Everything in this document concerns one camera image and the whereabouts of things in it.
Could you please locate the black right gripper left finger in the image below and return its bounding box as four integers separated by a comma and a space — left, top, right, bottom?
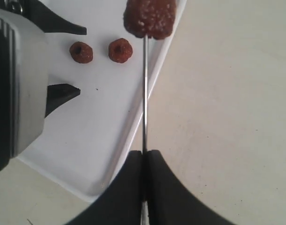
68, 150, 142, 225

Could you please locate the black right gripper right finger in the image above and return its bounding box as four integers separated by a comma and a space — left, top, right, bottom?
146, 150, 232, 225

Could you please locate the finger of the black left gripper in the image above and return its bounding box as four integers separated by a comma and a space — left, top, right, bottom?
28, 0, 87, 35
45, 83, 81, 117

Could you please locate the thin metal skewer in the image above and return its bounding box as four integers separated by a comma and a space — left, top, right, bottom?
141, 35, 148, 225

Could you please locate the white rectangular plastic tray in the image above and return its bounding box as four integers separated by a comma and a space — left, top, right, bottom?
16, 0, 188, 203

